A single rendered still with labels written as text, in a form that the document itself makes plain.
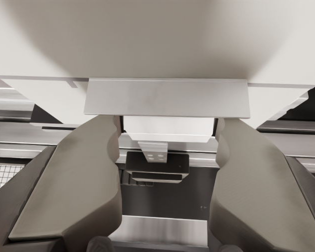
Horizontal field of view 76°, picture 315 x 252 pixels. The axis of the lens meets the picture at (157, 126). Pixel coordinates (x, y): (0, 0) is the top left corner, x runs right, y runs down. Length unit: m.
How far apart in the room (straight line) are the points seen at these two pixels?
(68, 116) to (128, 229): 0.11
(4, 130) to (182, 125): 0.47
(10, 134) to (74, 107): 0.41
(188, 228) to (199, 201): 0.51
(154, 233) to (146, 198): 0.50
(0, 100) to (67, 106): 0.14
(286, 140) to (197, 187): 0.32
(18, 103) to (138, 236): 0.20
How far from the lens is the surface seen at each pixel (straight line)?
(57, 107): 0.18
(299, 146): 0.53
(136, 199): 0.71
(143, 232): 0.20
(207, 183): 0.72
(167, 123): 0.17
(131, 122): 0.18
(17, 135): 0.56
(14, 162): 0.73
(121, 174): 0.59
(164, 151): 0.28
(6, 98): 0.28
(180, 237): 0.20
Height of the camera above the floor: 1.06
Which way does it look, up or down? 19 degrees down
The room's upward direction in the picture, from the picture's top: 177 degrees counter-clockwise
